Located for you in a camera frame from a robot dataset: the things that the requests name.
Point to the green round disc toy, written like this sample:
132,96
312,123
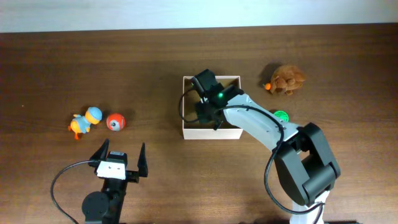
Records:
282,115

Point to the orange and grey ball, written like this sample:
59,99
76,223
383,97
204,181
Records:
116,122

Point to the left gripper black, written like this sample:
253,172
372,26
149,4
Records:
134,177

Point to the brown plush animal toy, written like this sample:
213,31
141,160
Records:
285,79

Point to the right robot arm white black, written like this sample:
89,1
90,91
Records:
305,165

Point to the pink open cardboard box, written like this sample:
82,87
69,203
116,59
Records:
205,131

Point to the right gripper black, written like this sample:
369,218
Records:
201,116

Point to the orange and blue duck toy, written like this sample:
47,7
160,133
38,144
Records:
81,124

